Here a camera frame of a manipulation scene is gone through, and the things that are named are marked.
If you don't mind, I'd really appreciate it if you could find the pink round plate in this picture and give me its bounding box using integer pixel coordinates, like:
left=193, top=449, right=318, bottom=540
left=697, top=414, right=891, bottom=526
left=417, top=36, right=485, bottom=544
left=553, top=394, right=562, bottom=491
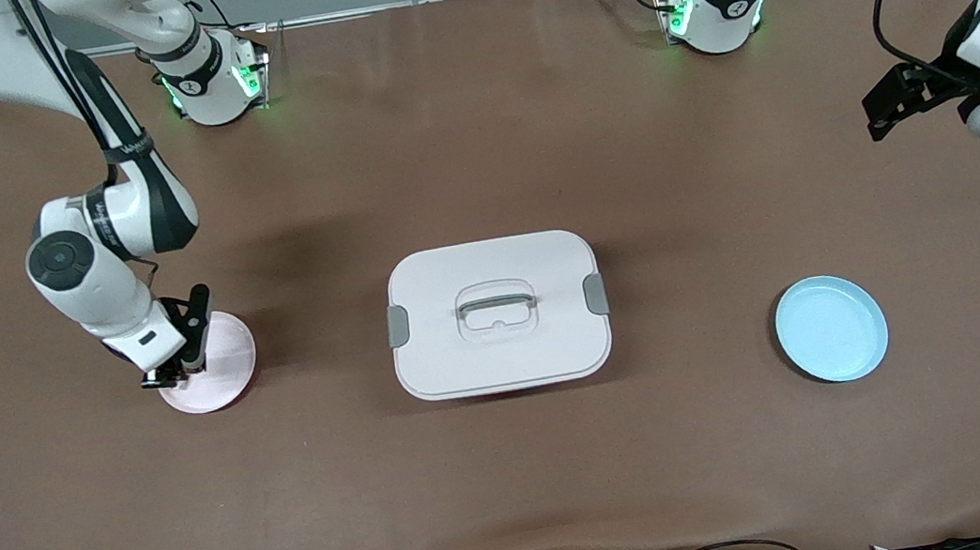
left=150, top=306, right=265, bottom=420

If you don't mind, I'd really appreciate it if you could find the grey box latch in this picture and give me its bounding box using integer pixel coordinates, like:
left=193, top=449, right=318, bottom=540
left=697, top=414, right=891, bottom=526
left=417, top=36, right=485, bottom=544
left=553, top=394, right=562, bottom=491
left=385, top=304, right=412, bottom=348
left=582, top=271, right=611, bottom=318

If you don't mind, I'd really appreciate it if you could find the light blue round plate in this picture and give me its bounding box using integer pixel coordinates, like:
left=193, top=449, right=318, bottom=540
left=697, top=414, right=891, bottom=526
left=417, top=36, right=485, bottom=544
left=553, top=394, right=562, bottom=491
left=770, top=267, right=895, bottom=390

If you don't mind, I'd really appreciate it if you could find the white lidded storage box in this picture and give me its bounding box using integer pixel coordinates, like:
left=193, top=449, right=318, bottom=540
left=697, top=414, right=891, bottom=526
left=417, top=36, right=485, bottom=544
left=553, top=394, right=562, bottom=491
left=377, top=222, right=620, bottom=408

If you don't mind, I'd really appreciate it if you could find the brown table mat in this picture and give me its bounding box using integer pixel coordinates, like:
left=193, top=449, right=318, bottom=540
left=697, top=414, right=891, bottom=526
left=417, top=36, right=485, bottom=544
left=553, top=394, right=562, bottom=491
left=0, top=0, right=980, bottom=550

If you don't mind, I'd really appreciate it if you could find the grey box lid handle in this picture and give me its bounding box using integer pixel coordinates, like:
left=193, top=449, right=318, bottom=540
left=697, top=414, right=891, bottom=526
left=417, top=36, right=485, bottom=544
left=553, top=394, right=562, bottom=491
left=453, top=288, right=540, bottom=326

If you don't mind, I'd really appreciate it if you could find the black right base cable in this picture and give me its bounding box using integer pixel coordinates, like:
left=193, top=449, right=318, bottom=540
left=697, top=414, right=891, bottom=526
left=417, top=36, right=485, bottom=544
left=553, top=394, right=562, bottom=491
left=173, top=0, right=269, bottom=42

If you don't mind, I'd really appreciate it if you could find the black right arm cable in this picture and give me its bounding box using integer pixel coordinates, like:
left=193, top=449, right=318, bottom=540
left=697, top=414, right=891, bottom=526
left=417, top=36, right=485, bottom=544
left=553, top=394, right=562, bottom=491
left=4, top=0, right=167, bottom=315

